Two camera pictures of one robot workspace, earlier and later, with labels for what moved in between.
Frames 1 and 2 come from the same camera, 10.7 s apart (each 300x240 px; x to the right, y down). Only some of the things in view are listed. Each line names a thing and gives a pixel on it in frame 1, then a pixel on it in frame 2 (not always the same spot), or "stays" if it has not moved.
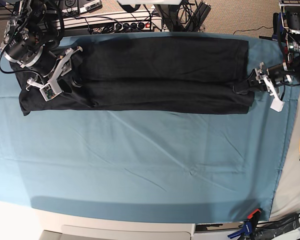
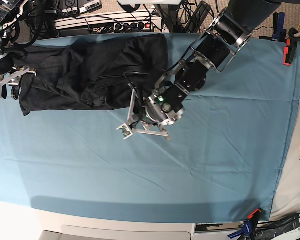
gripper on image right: x=262 y=79 to x=154 y=111
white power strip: x=128 y=23 stays
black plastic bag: x=269 y=230 stays
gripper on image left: x=46 y=64 to x=13 y=78
